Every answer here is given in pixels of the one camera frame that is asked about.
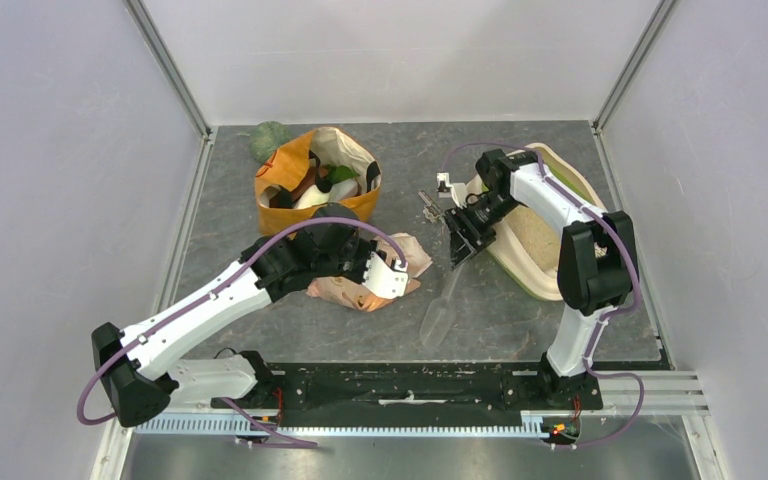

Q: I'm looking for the green round vegetable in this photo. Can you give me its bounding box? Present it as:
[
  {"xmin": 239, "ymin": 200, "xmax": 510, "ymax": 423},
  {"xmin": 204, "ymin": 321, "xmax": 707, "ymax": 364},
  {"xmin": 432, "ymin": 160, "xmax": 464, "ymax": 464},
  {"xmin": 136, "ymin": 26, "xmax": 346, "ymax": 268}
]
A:
[{"xmin": 249, "ymin": 121, "xmax": 294, "ymax": 165}]

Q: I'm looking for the orange paper bag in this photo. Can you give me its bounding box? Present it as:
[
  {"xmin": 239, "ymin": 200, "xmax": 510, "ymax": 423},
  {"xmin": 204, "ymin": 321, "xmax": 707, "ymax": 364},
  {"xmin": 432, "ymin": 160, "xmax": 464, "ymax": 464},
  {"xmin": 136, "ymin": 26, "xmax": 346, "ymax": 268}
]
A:
[{"xmin": 254, "ymin": 127, "xmax": 383, "ymax": 235}]

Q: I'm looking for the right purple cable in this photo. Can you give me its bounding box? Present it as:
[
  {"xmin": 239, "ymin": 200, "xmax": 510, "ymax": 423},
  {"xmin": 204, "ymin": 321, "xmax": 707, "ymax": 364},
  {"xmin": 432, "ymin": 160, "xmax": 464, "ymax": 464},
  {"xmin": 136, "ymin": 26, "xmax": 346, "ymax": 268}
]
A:
[{"xmin": 440, "ymin": 142, "xmax": 646, "ymax": 452}]

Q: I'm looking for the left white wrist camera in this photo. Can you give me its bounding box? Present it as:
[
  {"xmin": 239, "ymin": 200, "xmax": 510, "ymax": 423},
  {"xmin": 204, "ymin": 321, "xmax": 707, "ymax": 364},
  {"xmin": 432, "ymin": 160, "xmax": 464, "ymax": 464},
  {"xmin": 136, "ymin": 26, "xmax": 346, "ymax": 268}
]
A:
[{"xmin": 360, "ymin": 252, "xmax": 410, "ymax": 299}]

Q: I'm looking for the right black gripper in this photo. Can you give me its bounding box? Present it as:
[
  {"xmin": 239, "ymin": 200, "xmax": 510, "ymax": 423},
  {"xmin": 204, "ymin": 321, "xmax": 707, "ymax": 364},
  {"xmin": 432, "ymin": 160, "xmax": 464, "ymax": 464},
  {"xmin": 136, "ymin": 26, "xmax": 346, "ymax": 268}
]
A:
[{"xmin": 442, "ymin": 192, "xmax": 521, "ymax": 270}]

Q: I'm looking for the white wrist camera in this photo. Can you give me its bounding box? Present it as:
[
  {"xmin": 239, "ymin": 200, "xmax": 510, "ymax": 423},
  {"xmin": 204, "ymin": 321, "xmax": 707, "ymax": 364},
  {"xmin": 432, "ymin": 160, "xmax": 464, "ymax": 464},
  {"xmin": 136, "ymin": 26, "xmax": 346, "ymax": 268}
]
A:
[
  {"xmin": 360, "ymin": 252, "xmax": 410, "ymax": 299},
  {"xmin": 436, "ymin": 172, "xmax": 469, "ymax": 207}
]

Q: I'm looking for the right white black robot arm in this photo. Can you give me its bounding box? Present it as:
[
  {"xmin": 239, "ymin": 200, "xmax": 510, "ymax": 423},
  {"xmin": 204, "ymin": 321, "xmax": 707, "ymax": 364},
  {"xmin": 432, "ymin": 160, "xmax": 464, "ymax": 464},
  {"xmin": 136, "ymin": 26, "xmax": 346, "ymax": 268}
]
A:
[{"xmin": 436, "ymin": 147, "xmax": 640, "ymax": 409}]

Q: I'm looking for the white bottle in bag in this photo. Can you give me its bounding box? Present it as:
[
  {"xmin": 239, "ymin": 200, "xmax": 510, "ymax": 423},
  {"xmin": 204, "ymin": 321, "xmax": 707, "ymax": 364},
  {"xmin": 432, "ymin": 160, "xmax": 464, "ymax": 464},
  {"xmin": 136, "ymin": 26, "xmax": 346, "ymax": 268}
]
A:
[{"xmin": 293, "ymin": 179, "xmax": 359, "ymax": 210}]

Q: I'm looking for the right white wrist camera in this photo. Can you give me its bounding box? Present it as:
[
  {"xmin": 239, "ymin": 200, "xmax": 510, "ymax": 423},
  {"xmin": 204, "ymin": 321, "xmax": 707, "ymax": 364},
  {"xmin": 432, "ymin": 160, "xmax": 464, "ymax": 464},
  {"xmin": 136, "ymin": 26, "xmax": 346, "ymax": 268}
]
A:
[{"xmin": 436, "ymin": 172, "xmax": 469, "ymax": 207}]

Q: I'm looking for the grey bag sealing clip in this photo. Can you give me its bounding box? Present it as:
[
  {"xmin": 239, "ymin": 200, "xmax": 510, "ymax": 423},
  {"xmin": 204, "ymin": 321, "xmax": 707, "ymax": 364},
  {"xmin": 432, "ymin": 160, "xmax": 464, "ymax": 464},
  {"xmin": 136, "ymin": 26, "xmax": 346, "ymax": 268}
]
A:
[{"xmin": 418, "ymin": 190, "xmax": 443, "ymax": 223}]

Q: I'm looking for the green leaf in bag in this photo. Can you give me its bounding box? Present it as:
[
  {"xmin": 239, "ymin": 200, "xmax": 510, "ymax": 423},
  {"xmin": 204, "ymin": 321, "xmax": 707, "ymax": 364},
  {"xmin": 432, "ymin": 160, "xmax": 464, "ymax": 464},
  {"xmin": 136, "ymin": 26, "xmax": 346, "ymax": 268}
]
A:
[{"xmin": 324, "ymin": 165, "xmax": 358, "ymax": 185}]

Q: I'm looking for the beige green litter box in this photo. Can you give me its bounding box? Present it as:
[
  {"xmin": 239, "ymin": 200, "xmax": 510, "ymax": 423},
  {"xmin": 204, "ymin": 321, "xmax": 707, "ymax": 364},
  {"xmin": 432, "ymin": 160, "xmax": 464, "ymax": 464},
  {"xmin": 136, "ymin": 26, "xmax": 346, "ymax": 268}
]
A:
[{"xmin": 466, "ymin": 143, "xmax": 605, "ymax": 301}]

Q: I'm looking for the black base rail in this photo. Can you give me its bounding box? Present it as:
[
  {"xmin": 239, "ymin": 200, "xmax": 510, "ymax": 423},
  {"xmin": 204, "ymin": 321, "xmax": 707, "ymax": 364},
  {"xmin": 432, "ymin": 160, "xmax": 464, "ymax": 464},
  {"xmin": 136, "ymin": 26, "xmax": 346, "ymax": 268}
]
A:
[{"xmin": 235, "ymin": 361, "xmax": 604, "ymax": 427}]

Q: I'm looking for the clear plastic litter scoop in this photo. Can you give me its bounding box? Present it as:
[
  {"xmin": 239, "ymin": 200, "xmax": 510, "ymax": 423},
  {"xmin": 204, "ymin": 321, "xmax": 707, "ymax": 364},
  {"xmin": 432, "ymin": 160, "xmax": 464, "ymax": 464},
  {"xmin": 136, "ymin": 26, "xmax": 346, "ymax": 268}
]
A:
[{"xmin": 419, "ymin": 264, "xmax": 466, "ymax": 350}]

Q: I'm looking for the pink cat litter bag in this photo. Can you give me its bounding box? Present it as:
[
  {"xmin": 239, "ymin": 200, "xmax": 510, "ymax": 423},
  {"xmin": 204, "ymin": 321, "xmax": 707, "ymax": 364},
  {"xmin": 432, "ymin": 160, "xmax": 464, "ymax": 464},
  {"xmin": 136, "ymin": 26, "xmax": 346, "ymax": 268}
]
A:
[{"xmin": 305, "ymin": 231, "xmax": 434, "ymax": 313}]

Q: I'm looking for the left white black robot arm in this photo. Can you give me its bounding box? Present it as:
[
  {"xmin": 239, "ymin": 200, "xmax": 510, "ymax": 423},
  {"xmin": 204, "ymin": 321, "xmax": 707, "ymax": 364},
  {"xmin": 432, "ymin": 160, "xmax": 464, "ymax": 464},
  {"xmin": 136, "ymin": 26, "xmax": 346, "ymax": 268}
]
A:
[{"xmin": 76, "ymin": 204, "xmax": 407, "ymax": 428}]

